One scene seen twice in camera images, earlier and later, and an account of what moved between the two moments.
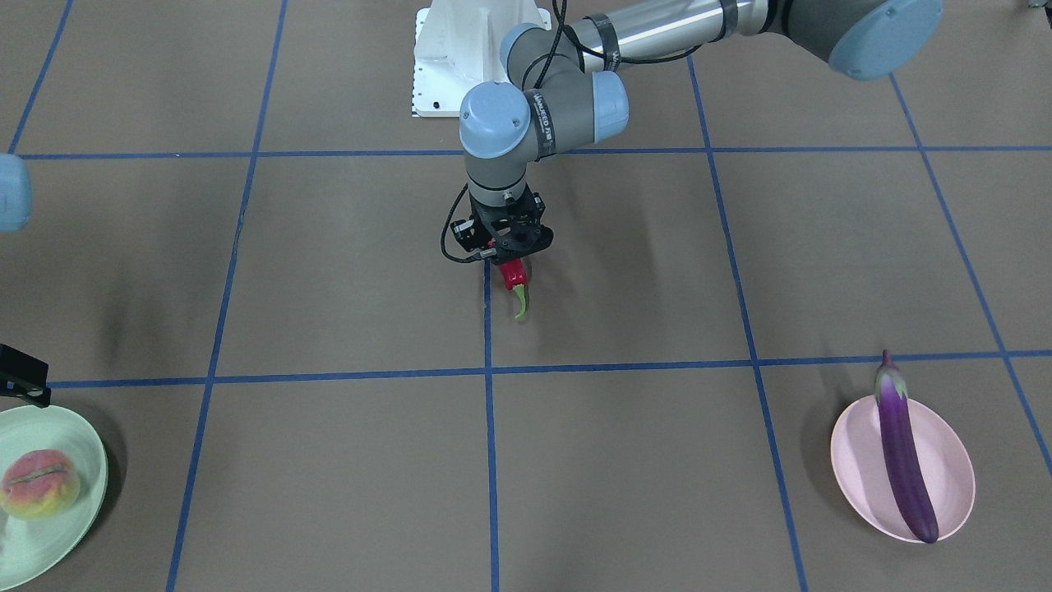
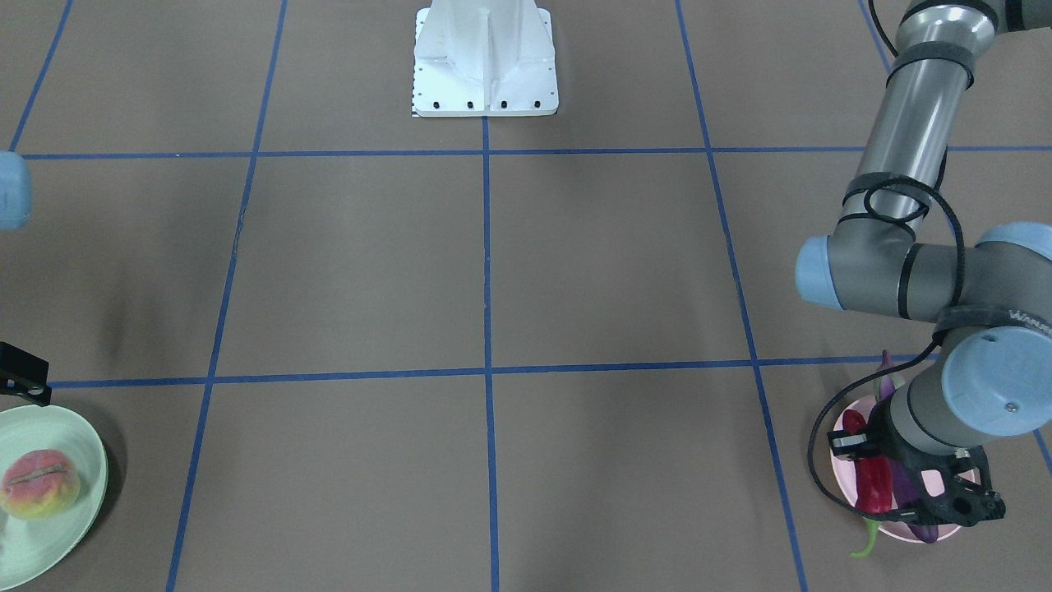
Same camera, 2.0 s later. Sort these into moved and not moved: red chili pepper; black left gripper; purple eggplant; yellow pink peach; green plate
Moved: black left gripper; red chili pepper
Not moved: purple eggplant; green plate; yellow pink peach
